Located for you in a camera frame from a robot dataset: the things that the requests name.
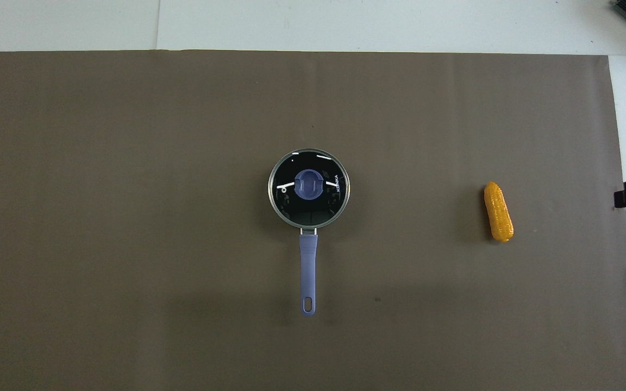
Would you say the yellow corn cob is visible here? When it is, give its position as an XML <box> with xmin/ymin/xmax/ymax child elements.
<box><xmin>483</xmin><ymin>181</ymin><xmax>515</xmax><ymax>243</ymax></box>

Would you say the glass lid with purple knob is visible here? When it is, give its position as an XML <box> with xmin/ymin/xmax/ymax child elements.
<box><xmin>268</xmin><ymin>149</ymin><xmax>350</xmax><ymax>229</ymax></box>

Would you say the brown table mat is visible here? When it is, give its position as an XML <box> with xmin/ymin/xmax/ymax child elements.
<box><xmin>0</xmin><ymin>51</ymin><xmax>626</xmax><ymax>391</ymax></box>

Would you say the dark pot with purple handle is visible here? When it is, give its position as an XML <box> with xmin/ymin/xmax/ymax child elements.
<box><xmin>267</xmin><ymin>148</ymin><xmax>351</xmax><ymax>317</ymax></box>

